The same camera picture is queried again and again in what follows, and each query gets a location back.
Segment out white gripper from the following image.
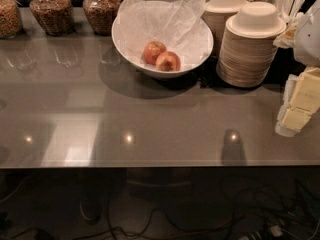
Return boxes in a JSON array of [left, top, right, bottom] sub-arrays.
[[275, 67, 320, 137]]

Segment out red apple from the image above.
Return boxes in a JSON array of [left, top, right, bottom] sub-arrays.
[[143, 41, 167, 65], [156, 51, 181, 72]]

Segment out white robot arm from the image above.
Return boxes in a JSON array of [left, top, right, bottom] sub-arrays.
[[275, 0, 320, 137]]

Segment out white ceramic bowl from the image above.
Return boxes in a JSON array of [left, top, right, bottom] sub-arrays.
[[111, 0, 215, 81]]

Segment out front stack paper bowls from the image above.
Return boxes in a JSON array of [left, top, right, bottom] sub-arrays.
[[216, 2, 286, 88]]

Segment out stack paper bowls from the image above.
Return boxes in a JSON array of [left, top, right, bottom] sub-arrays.
[[216, 2, 286, 88], [202, 0, 247, 56]]

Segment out white plastic cutlery bunch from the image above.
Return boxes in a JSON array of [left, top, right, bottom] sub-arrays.
[[247, 0, 305, 49]]

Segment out rear stack paper bowls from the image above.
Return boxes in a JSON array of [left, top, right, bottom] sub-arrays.
[[202, 0, 247, 56]]

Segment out white paper liner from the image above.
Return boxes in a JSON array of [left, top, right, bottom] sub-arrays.
[[116, 0, 212, 67]]

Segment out right glass cereal jar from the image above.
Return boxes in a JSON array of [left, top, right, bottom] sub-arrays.
[[82, 0, 121, 36]]

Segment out glass cereal jar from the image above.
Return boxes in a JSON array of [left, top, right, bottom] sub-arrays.
[[29, 0, 74, 36], [0, 0, 23, 39], [82, 0, 121, 36]]

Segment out middle glass cereal jar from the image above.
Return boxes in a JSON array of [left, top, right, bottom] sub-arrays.
[[29, 0, 74, 36]]

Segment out left glass cereal jar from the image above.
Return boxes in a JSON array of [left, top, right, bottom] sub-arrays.
[[0, 0, 23, 39]]

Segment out cables on floor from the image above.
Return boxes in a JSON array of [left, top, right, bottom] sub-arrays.
[[0, 170, 320, 240]]

